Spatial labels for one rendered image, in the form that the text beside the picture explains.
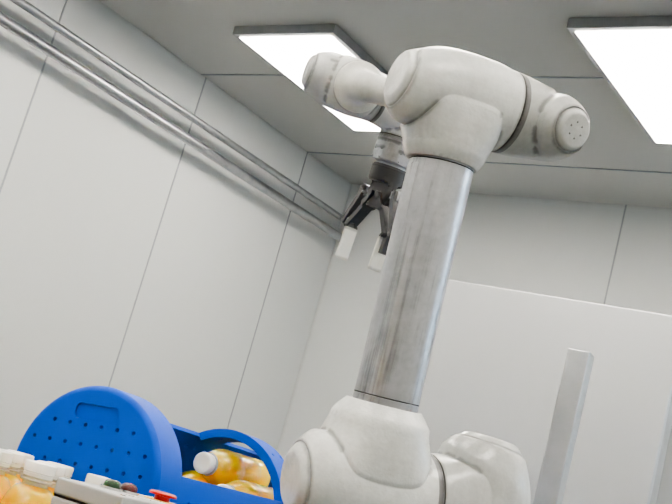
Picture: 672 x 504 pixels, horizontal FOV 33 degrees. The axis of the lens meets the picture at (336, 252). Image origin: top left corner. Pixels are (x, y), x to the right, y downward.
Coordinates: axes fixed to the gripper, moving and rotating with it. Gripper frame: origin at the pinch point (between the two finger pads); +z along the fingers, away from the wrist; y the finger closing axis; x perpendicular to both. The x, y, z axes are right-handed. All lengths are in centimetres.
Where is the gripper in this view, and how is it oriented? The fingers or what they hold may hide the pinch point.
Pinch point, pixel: (358, 259)
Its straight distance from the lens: 230.3
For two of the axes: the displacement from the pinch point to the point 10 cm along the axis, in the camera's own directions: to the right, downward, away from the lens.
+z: -3.3, 9.4, -0.1
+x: 8.1, 2.9, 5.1
